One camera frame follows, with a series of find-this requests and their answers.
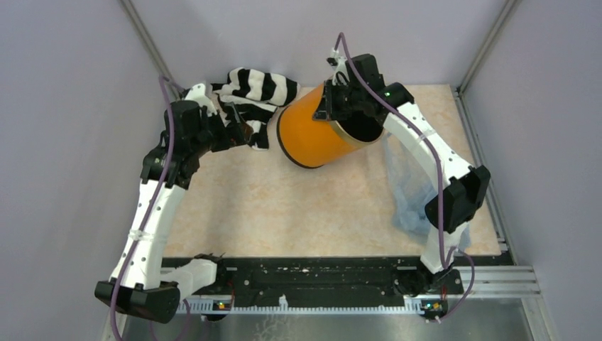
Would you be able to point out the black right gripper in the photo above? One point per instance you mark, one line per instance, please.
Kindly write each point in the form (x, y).
(326, 109)

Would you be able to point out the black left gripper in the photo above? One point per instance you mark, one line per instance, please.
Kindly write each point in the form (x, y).
(241, 131)

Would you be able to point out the orange trash bin gold rim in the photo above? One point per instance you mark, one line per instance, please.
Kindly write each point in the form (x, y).
(311, 144)

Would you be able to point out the translucent blue plastic bag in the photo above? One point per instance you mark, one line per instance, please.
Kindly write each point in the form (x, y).
(411, 189)

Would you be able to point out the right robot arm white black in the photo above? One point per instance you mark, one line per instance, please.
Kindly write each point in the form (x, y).
(454, 178)

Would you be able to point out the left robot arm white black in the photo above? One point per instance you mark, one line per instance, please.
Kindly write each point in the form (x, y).
(137, 286)

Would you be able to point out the black white striped cloth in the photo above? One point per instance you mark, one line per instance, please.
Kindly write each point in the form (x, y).
(256, 96)

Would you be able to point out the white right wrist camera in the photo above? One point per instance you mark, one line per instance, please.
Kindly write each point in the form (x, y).
(337, 61)

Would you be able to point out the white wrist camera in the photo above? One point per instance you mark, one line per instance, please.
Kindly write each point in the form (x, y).
(337, 61)
(198, 93)

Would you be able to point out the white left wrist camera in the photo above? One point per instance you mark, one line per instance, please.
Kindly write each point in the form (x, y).
(198, 93)

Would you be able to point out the aluminium corner post left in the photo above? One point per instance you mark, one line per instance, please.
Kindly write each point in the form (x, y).
(139, 27)

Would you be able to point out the aluminium corner post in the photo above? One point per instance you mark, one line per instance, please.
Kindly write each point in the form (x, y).
(139, 27)
(505, 14)

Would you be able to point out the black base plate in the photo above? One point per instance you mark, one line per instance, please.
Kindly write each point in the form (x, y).
(330, 282)

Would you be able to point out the aluminium corner post right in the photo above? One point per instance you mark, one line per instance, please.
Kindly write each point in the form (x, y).
(505, 14)

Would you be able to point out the aluminium frame rail front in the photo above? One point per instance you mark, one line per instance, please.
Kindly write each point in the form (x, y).
(486, 284)

